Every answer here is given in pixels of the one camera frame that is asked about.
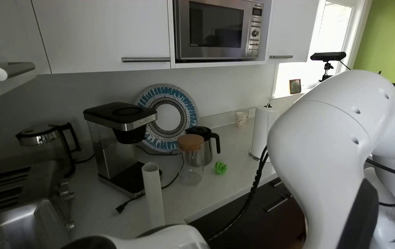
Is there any glass jar with brown lid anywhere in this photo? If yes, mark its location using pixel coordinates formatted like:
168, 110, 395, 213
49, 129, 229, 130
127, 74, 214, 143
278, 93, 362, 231
178, 133, 207, 187

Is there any black steel coffee carafe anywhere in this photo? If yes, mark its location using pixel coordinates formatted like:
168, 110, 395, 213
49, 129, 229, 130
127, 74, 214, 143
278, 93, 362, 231
185, 125, 222, 168

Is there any blue white decorative plate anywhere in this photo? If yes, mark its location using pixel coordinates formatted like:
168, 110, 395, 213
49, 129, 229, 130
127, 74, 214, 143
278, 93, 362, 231
133, 82, 200, 157

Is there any small green object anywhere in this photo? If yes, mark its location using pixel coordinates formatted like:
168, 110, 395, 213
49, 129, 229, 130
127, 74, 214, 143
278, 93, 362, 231
212, 159, 230, 177

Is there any white paper towel roll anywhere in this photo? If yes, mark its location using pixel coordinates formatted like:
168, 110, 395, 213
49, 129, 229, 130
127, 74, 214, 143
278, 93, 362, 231
250, 104, 282, 161

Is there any black steel coffee machine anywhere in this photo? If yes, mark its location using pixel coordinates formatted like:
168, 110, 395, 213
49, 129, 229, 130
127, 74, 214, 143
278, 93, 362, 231
82, 101, 160, 198

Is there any white upright tube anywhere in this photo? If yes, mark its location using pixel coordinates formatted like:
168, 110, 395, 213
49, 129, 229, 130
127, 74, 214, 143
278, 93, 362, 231
140, 161, 168, 230

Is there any stainless steel microwave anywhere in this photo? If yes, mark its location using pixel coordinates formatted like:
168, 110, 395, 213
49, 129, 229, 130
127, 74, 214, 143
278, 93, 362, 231
172, 0, 273, 64

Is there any dark lower cabinet drawer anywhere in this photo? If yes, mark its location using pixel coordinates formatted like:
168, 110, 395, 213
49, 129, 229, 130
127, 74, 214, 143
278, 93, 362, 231
190, 177, 311, 249

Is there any white upper cabinet door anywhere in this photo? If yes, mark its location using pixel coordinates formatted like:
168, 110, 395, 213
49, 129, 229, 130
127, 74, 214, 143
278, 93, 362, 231
268, 0, 322, 64
30, 0, 174, 76
0, 0, 53, 81

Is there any bright window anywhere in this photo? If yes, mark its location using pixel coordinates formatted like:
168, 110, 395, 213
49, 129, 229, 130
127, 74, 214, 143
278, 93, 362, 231
272, 0, 375, 100

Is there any stainless steel toaster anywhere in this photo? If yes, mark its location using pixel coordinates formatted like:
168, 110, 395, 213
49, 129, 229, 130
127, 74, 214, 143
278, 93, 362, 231
0, 158, 66, 219

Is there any black power cord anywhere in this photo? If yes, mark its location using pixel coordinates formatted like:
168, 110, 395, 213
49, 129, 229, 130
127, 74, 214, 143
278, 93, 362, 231
115, 157, 186, 215

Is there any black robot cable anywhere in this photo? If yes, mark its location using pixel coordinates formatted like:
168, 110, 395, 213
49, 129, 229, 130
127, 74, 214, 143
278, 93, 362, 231
204, 144, 395, 245

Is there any small square wall plate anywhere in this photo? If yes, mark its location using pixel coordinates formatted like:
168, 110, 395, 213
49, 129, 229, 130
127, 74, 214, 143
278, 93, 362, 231
289, 78, 303, 96

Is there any black stereo camera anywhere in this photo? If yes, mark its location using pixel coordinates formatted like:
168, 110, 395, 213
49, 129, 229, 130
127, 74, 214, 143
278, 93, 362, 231
309, 50, 348, 86

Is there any steel kettle with black handle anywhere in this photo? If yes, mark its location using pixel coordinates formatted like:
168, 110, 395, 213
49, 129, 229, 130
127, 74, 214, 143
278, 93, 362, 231
14, 121, 82, 180

